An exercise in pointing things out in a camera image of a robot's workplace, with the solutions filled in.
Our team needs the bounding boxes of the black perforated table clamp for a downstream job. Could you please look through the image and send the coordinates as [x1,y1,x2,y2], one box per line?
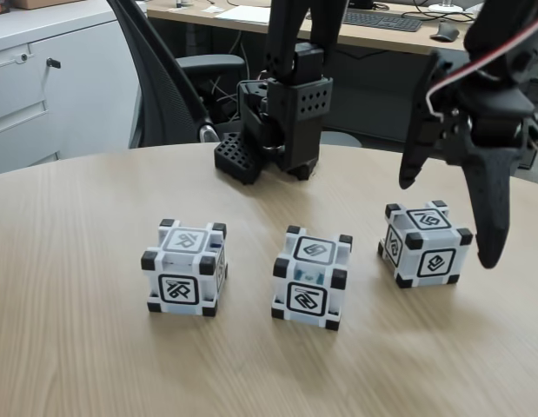
[288,161,321,182]
[214,132,265,187]

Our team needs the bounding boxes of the white drawer cabinet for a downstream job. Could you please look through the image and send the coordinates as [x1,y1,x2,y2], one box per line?
[0,8,142,177]

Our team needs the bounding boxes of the white cube underlined-diamond symbol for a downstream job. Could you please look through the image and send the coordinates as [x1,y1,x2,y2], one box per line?
[270,224,355,332]

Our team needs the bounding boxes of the white cube stacked-diamonds symbol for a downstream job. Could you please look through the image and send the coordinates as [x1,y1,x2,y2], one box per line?
[377,200,475,290]

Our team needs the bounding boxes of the white monitor base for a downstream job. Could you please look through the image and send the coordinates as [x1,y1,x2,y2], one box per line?
[427,0,468,13]

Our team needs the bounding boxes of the black mesh office chair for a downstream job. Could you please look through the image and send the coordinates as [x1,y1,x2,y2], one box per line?
[106,0,247,149]

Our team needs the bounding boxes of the grey round seat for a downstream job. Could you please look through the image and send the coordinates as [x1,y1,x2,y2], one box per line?
[320,129,363,149]

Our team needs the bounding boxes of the red white servo cable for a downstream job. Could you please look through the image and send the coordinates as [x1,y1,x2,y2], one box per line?
[426,15,538,121]

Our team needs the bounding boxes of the black keyboard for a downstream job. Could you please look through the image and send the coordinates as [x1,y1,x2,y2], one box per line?
[305,9,424,34]

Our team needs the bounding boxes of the white cube crossed-lines symbol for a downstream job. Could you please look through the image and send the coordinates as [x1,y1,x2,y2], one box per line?
[140,218,229,318]

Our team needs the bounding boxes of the black computer mouse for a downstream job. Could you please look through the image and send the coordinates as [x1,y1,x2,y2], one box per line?
[428,22,461,43]

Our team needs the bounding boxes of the white paper sheets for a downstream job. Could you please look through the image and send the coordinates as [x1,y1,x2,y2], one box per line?
[214,3,272,25]

